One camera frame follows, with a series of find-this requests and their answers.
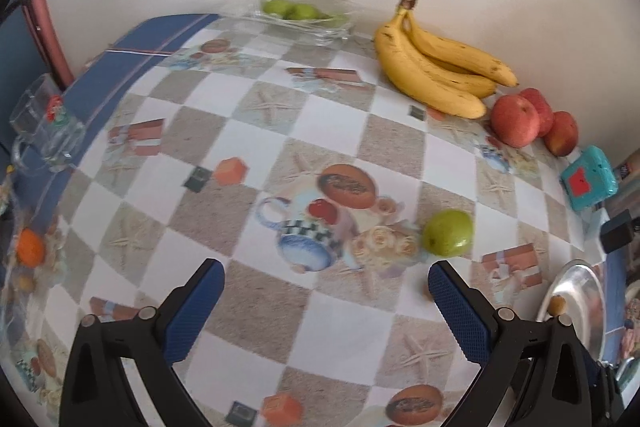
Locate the orange tangerine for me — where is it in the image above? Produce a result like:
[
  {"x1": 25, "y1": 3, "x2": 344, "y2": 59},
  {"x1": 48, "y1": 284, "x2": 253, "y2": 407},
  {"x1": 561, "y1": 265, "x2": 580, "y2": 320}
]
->
[{"x1": 16, "y1": 228, "x2": 46, "y2": 268}]

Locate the clear bag of green fruits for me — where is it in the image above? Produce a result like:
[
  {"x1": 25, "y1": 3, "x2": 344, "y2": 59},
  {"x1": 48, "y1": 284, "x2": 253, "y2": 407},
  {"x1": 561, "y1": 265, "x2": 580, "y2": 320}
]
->
[{"x1": 231, "y1": 0, "x2": 361, "y2": 43}]

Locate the brown longan fruit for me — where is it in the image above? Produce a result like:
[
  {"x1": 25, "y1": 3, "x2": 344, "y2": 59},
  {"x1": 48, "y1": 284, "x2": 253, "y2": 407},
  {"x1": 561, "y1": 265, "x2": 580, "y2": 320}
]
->
[{"x1": 547, "y1": 295, "x2": 567, "y2": 317}]

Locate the large steel basin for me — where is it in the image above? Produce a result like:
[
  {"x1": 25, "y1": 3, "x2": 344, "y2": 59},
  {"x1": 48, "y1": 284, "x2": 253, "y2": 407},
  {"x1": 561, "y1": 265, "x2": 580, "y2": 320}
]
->
[{"x1": 536, "y1": 260, "x2": 606, "y2": 360}]

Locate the black power adapter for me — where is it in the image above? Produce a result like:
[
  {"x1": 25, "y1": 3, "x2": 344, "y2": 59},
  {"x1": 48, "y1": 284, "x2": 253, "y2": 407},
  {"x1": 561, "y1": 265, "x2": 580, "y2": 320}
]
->
[{"x1": 599, "y1": 210, "x2": 640, "y2": 255}]

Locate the green fruit on table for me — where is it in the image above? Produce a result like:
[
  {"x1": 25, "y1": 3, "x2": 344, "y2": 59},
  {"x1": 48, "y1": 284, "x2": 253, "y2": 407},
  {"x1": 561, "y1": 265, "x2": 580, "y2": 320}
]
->
[{"x1": 422, "y1": 209, "x2": 474, "y2": 258}]

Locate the teal toy house box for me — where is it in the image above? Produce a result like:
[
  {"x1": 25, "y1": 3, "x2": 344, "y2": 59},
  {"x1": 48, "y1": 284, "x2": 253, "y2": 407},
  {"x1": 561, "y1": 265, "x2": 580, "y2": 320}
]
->
[{"x1": 560, "y1": 145, "x2": 618, "y2": 212}]

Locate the steel thermos kettle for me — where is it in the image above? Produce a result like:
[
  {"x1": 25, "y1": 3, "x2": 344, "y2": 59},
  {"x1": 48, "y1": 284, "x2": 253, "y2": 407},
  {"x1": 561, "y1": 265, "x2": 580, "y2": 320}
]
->
[{"x1": 613, "y1": 150, "x2": 640, "y2": 188}]

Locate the far red apple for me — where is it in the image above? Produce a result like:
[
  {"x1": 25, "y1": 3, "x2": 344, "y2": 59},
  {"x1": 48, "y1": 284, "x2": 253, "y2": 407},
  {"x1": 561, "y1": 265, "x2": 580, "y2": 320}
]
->
[{"x1": 544, "y1": 112, "x2": 579, "y2": 157}]

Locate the red apple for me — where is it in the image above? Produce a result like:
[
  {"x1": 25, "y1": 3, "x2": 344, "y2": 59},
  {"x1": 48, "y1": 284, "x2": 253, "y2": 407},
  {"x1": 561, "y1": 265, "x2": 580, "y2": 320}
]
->
[
  {"x1": 544, "y1": 112, "x2": 579, "y2": 157},
  {"x1": 489, "y1": 94, "x2": 540, "y2": 148},
  {"x1": 518, "y1": 88, "x2": 553, "y2": 138}
]

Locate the front red apple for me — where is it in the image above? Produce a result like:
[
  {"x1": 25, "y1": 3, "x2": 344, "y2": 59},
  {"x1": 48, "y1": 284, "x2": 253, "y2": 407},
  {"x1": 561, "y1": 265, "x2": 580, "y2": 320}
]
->
[{"x1": 489, "y1": 94, "x2": 540, "y2": 148}]

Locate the middle red apple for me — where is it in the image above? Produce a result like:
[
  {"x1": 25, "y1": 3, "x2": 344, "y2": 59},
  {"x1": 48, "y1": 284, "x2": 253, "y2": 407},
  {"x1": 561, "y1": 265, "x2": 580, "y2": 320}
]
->
[{"x1": 518, "y1": 88, "x2": 553, "y2": 138}]

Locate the patterned vinyl table cover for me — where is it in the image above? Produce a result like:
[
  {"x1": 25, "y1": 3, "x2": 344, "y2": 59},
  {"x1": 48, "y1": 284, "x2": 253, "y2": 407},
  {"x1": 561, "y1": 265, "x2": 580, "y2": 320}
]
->
[{"x1": 1, "y1": 18, "x2": 591, "y2": 426}]

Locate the blue plaid tablecloth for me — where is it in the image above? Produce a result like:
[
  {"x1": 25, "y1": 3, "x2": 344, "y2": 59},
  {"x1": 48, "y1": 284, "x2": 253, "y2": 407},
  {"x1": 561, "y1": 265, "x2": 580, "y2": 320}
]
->
[{"x1": 16, "y1": 14, "x2": 219, "y2": 229}]

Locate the yellow banana bunch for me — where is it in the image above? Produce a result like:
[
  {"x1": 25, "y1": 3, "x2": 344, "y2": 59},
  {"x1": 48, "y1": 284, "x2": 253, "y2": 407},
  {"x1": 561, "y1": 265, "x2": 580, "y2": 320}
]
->
[{"x1": 373, "y1": 0, "x2": 518, "y2": 120}]

